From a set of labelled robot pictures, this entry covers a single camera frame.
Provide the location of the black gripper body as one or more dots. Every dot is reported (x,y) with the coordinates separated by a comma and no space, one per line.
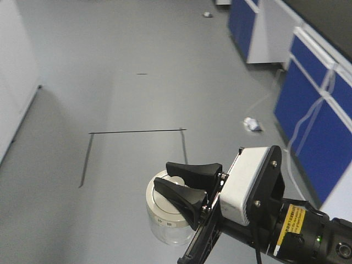
(263,210)

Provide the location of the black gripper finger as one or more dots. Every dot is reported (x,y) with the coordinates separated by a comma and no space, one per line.
(202,177)
(188,201)

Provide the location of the crumpled white paper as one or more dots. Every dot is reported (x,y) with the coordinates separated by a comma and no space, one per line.
(252,125)

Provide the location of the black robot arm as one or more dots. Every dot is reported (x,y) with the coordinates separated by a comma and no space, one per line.
(303,234)

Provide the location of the glass jar with white lid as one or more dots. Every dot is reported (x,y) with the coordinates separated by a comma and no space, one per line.
(166,222)

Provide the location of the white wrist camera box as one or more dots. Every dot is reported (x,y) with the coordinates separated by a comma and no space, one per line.
(243,174)

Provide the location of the small crumpled paper far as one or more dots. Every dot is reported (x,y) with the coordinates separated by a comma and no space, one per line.
(207,15)

